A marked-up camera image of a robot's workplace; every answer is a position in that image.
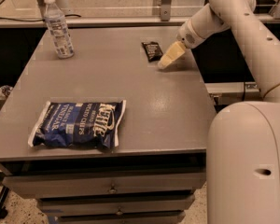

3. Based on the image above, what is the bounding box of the grey metal rail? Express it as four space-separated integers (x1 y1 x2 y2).
0 13 280 29

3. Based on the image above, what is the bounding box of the grey top drawer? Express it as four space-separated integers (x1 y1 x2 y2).
3 168 206 199

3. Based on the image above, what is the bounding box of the black rxbar chocolate bar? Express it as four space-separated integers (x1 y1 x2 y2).
142 41 163 62

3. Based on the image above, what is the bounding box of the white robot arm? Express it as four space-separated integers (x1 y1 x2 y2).
158 0 280 224

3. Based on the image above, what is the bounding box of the grey middle drawer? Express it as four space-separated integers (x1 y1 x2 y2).
37 192 195 217

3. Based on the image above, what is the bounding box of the blue kettle chips bag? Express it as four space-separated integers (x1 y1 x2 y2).
28 100 126 148

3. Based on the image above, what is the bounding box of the metal post bracket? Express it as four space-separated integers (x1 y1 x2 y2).
160 0 172 21

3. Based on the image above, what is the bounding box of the grey drawer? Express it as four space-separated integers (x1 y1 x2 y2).
37 192 195 217
3 168 206 199
58 211 185 224

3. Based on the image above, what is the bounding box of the grey bottom drawer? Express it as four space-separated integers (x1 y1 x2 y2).
58 211 185 224

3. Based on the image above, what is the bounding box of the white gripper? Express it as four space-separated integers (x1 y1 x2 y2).
158 19 204 69

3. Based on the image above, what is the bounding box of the grey lower rail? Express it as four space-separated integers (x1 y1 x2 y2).
205 82 262 105

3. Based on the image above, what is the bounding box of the clear plastic water bottle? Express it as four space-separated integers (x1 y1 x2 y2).
44 0 74 59

